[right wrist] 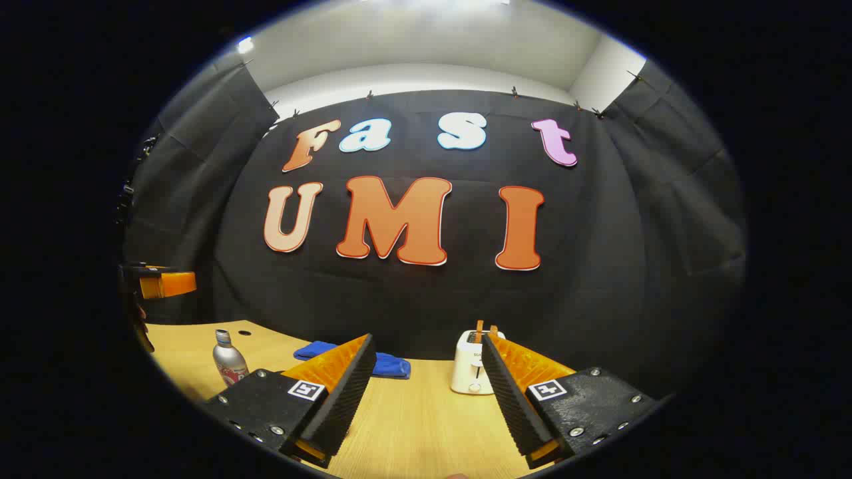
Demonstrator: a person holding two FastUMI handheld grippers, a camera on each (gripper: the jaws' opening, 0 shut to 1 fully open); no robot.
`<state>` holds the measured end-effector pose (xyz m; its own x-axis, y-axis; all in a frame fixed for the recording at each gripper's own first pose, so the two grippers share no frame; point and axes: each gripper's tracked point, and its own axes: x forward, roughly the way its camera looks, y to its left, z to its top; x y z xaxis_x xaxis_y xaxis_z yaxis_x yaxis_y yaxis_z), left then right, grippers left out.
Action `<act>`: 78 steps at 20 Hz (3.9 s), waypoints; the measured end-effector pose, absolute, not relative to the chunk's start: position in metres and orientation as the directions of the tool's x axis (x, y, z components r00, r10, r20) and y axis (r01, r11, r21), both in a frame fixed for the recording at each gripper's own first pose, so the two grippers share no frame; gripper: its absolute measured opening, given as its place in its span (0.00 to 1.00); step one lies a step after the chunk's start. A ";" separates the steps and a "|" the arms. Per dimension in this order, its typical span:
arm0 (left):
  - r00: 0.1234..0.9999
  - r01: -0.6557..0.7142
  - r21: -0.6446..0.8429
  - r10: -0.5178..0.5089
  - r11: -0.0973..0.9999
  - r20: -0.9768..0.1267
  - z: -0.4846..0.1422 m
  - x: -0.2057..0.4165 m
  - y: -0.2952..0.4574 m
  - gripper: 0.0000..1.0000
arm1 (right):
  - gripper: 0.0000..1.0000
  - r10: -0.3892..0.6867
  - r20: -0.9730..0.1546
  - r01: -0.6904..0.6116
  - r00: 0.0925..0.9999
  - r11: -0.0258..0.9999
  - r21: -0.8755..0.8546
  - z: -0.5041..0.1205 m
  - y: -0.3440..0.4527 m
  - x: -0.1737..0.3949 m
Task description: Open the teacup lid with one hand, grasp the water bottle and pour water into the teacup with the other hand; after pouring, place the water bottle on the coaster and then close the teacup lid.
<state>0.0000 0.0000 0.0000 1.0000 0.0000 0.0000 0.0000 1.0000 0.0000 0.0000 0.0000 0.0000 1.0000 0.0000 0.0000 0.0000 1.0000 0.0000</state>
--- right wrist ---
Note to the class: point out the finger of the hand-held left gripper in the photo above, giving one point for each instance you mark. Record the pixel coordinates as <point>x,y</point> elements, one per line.
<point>176,284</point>

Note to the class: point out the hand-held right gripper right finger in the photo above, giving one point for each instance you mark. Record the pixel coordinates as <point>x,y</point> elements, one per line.
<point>509,399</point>

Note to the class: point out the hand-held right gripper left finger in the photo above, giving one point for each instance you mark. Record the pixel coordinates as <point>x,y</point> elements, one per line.
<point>346,399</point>

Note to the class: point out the silver water bottle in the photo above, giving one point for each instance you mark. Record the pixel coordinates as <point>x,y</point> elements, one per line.
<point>228,362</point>

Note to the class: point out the white toaster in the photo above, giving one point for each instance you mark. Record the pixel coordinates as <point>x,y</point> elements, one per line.
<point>466,372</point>

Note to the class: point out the blue towel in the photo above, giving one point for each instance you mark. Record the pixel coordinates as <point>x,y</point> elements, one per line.
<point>393,366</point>

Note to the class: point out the black backdrop cloth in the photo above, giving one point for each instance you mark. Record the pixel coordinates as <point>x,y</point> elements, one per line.
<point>599,299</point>

